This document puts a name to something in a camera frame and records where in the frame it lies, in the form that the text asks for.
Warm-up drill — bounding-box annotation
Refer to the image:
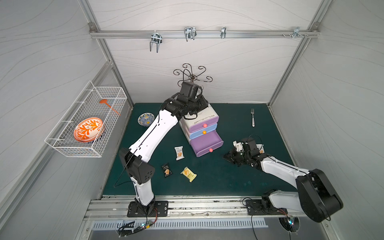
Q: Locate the purple drawer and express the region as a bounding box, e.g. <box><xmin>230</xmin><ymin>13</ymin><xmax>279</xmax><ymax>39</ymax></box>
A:
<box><xmin>185</xmin><ymin>116</ymin><xmax>220</xmax><ymax>133</ymax></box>
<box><xmin>190</xmin><ymin>130</ymin><xmax>224</xmax><ymax>158</ymax></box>

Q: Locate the blue drawer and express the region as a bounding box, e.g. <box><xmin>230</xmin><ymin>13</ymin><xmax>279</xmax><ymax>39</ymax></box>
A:
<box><xmin>189</xmin><ymin>124</ymin><xmax>218</xmax><ymax>140</ymax></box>

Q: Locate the white cookie packet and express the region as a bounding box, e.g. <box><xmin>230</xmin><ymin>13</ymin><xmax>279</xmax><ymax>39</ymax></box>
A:
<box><xmin>174</xmin><ymin>146</ymin><xmax>185</xmax><ymax>161</ymax></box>
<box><xmin>257</xmin><ymin>144</ymin><xmax>265</xmax><ymax>154</ymax></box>

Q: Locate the yellow cookie packet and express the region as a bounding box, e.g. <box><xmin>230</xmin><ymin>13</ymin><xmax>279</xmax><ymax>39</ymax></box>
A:
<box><xmin>181</xmin><ymin>167</ymin><xmax>197</xmax><ymax>183</ymax></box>

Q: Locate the black cookie packet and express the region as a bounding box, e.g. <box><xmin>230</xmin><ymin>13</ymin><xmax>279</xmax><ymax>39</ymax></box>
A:
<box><xmin>161</xmin><ymin>163</ymin><xmax>173</xmax><ymax>177</ymax></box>

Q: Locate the white drawer cabinet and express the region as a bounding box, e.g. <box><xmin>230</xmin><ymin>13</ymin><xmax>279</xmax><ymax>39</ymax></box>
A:
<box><xmin>179</xmin><ymin>104</ymin><xmax>219</xmax><ymax>126</ymax></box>

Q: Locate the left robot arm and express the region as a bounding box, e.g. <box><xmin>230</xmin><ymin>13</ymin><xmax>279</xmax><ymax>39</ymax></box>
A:
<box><xmin>119</xmin><ymin>94</ymin><xmax>209</xmax><ymax>207</ymax></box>

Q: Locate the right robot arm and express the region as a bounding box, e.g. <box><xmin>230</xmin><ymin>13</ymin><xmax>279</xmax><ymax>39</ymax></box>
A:
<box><xmin>224</xmin><ymin>149</ymin><xmax>344</xmax><ymax>223</ymax></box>

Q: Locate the blue patterned bowl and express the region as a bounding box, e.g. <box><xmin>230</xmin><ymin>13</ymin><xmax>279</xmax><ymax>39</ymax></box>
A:
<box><xmin>138</xmin><ymin>113</ymin><xmax>155</xmax><ymax>127</ymax></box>

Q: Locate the metal fork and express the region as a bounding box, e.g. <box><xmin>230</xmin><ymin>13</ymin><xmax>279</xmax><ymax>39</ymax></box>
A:
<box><xmin>251</xmin><ymin>109</ymin><xmax>255</xmax><ymax>128</ymax></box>

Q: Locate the green table mat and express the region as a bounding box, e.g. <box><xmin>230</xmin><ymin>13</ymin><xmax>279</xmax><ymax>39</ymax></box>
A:
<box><xmin>103</xmin><ymin>102</ymin><xmax>309</xmax><ymax>198</ymax></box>

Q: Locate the metal hook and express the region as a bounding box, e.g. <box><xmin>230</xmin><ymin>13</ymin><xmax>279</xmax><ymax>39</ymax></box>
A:
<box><xmin>150</xmin><ymin>32</ymin><xmax>163</xmax><ymax>53</ymax></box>
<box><xmin>282</xmin><ymin>27</ymin><xmax>309</xmax><ymax>39</ymax></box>
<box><xmin>184</xmin><ymin>27</ymin><xmax>197</xmax><ymax>42</ymax></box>
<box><xmin>221</xmin><ymin>27</ymin><xmax>227</xmax><ymax>39</ymax></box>

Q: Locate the orange spatula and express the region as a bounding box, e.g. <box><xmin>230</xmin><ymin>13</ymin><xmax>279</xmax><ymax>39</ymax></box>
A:
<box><xmin>99</xmin><ymin>99</ymin><xmax>121</xmax><ymax>116</ymax></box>

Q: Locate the orange patterned plate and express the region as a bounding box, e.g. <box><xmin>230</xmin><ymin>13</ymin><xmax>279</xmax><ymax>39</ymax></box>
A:
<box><xmin>74</xmin><ymin>117</ymin><xmax>105</xmax><ymax>143</ymax></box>

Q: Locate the white vent strip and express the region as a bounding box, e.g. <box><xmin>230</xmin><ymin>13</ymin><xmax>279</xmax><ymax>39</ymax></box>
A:
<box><xmin>92</xmin><ymin>218</ymin><xmax>269</xmax><ymax>231</ymax></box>

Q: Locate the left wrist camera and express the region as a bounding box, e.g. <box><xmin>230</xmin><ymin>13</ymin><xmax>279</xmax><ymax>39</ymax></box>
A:
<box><xmin>180</xmin><ymin>82</ymin><xmax>203</xmax><ymax>101</ymax></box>

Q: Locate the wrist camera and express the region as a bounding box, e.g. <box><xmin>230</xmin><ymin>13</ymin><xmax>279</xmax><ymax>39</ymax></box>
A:
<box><xmin>233</xmin><ymin>138</ymin><xmax>260</xmax><ymax>157</ymax></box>
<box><xmin>180</xmin><ymin>82</ymin><xmax>203</xmax><ymax>101</ymax></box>

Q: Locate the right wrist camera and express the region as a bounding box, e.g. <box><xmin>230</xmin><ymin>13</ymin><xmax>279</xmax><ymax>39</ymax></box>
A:
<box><xmin>233</xmin><ymin>138</ymin><xmax>260</xmax><ymax>157</ymax></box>

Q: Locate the brown wire mug tree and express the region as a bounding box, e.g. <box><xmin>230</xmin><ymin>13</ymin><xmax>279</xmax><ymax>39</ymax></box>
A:
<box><xmin>173</xmin><ymin>63</ymin><xmax>214</xmax><ymax>87</ymax></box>

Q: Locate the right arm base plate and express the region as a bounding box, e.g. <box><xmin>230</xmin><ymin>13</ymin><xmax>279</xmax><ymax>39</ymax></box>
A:
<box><xmin>242</xmin><ymin>198</ymin><xmax>288</xmax><ymax>216</ymax></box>

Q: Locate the aluminium top rail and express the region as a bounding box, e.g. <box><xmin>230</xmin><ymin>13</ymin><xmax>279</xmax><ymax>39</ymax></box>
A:
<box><xmin>90</xmin><ymin>29</ymin><xmax>321</xmax><ymax>40</ymax></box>

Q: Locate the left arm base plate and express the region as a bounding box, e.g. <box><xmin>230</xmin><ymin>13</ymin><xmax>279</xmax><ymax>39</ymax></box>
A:
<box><xmin>127</xmin><ymin>200</ymin><xmax>169</xmax><ymax>218</ymax></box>

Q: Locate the white wire basket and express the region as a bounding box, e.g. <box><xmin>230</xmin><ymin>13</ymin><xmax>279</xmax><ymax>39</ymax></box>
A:
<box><xmin>45</xmin><ymin>82</ymin><xmax>127</xmax><ymax>158</ymax></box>

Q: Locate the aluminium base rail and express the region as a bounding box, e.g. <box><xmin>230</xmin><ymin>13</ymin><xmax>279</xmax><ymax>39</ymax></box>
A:
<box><xmin>83</xmin><ymin>196</ymin><xmax>331</xmax><ymax>221</ymax></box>

